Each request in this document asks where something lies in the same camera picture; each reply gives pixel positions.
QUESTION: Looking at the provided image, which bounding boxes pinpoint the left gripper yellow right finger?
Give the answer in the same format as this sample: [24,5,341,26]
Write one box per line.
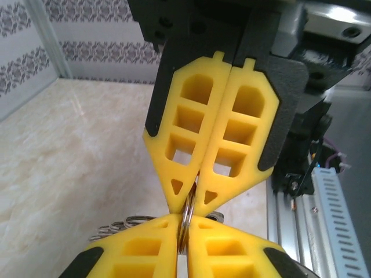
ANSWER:
[187,215,312,278]

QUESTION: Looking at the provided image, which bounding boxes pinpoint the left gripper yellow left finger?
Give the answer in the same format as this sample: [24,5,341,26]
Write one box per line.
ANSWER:
[62,214,180,278]

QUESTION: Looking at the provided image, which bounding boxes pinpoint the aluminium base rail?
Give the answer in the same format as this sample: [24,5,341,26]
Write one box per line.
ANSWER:
[266,173,324,278]

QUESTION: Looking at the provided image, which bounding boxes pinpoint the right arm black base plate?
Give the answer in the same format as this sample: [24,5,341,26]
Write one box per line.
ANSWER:
[271,170,315,201]

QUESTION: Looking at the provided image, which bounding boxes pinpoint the slotted grey cable duct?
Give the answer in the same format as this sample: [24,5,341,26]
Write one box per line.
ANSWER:
[310,167,371,278]

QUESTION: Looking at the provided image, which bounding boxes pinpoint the right aluminium frame post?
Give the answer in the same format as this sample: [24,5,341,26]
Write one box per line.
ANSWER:
[24,0,73,79]

